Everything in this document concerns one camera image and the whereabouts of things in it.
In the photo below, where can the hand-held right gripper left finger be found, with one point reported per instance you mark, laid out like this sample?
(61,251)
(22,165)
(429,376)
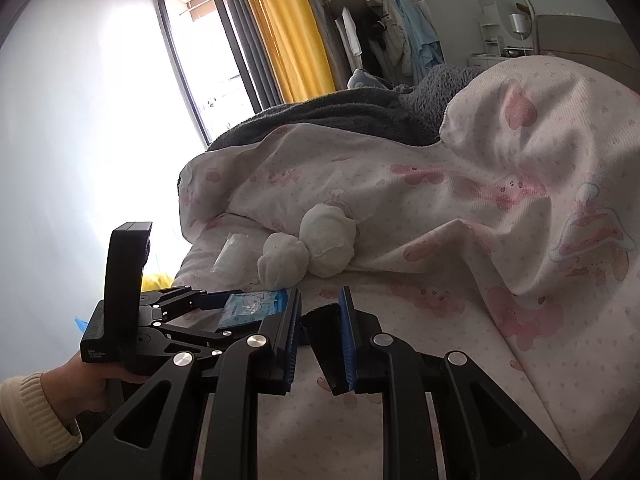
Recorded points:
(294,340)

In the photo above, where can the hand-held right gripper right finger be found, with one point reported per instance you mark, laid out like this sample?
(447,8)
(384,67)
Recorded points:
(348,340)

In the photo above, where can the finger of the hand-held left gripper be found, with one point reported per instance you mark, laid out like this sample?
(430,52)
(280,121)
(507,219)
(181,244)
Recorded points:
(200,336)
(200,301)

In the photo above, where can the blue tissue packet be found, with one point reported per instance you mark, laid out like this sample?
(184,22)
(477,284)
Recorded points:
(250,307)

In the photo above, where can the clear plastic bag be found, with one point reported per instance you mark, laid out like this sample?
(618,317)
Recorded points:
(230,255)

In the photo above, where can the small white tissue ball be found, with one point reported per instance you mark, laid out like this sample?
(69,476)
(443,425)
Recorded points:
(282,260)

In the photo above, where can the white sock pair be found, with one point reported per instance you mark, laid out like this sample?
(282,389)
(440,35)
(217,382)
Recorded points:
(327,240)

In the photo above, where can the person's left forearm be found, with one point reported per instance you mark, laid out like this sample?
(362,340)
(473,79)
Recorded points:
(30,410)

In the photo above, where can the person's left hand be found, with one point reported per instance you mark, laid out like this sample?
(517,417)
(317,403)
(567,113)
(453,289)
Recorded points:
(92,377)

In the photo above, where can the yellow plastic bag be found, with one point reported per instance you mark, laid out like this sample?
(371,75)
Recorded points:
(160,278)

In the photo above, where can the pink printed blanket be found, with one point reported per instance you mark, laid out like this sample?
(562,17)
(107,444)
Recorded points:
(450,210)

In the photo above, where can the balcony glass door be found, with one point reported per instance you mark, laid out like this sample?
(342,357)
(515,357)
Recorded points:
(200,60)

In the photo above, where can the grey fleece blanket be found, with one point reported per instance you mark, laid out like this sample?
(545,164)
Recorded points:
(325,115)

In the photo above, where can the blue plush toy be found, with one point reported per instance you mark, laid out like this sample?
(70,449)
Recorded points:
(362,80)

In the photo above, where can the yellow curtain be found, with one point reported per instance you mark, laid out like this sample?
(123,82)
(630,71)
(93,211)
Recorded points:
(280,25)

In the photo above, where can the black hanging garment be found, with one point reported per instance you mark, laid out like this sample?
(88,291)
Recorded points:
(367,40)

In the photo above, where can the light blue hanging garment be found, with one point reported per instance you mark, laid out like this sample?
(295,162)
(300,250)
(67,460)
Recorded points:
(422,40)

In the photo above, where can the white hanging shirt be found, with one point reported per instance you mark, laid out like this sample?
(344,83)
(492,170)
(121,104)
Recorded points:
(350,30)

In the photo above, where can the white hanging jacket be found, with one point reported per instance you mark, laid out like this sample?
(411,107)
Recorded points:
(387,15)

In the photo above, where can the white dressing table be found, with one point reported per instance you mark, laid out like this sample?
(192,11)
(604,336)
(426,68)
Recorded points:
(492,40)

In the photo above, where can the white table lamp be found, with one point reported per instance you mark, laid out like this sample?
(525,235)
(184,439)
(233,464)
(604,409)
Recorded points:
(520,22)

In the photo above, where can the round white mirror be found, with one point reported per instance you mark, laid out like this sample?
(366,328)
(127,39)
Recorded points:
(515,2)

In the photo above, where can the grey upholstered bed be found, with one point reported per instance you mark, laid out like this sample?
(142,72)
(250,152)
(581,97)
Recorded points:
(575,35)

